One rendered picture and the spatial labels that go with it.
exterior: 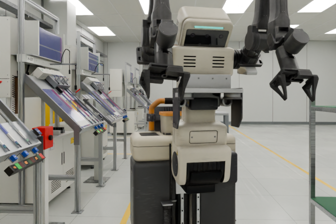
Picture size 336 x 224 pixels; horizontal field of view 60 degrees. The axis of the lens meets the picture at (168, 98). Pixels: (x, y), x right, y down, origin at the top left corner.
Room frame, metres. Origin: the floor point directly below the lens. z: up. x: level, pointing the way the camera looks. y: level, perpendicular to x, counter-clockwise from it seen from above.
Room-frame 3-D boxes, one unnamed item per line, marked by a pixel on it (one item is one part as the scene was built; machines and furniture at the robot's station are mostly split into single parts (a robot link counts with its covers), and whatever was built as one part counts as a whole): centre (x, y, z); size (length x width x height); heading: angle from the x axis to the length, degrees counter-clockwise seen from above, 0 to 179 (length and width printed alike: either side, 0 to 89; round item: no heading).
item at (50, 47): (2.99, 1.25, 1.52); 0.51 x 0.13 x 0.27; 178
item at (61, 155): (2.93, 1.38, 0.31); 0.70 x 0.65 x 0.62; 178
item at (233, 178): (1.31, -0.19, 0.68); 0.28 x 0.27 x 0.25; 101
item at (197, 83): (1.18, -0.16, 0.99); 0.28 x 0.16 x 0.22; 101
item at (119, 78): (7.93, 1.18, 0.95); 1.36 x 0.82 x 1.90; 88
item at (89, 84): (4.39, 1.13, 0.65); 1.01 x 0.73 x 1.29; 88
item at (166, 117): (1.57, -0.07, 0.87); 0.23 x 0.15 x 0.11; 101
